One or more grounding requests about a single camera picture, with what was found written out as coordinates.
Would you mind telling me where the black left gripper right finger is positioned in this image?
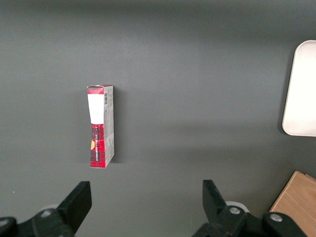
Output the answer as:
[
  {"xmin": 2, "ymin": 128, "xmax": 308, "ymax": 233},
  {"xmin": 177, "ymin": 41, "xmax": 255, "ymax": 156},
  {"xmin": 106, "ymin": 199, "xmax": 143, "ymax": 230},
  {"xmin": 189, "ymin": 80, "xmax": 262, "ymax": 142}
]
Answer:
[{"xmin": 191, "ymin": 179, "xmax": 308, "ymax": 237}]

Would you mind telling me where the light wooden board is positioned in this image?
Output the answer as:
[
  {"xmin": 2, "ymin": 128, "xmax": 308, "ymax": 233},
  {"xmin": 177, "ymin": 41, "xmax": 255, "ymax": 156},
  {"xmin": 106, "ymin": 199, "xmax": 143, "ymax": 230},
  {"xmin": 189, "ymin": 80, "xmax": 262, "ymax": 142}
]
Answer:
[{"xmin": 269, "ymin": 170, "xmax": 316, "ymax": 237}]

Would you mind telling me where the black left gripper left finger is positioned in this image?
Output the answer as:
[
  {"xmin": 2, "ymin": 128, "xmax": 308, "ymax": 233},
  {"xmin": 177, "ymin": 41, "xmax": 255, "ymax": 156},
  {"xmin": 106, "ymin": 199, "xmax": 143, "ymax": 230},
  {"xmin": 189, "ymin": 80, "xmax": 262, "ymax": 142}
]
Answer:
[{"xmin": 0, "ymin": 181, "xmax": 93, "ymax": 237}]

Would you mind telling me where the white plastic tray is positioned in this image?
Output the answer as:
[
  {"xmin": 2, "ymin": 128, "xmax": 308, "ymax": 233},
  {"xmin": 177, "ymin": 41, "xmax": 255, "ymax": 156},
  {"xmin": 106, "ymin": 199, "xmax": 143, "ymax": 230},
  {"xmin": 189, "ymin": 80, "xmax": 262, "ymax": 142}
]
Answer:
[{"xmin": 281, "ymin": 39, "xmax": 316, "ymax": 137}]

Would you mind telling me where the red plaid cardboard box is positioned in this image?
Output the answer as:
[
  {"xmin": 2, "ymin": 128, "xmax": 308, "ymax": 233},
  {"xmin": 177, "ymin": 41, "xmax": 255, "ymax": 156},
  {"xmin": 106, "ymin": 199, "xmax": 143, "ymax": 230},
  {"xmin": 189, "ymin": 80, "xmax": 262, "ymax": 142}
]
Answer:
[{"xmin": 86, "ymin": 84, "xmax": 115, "ymax": 169}]

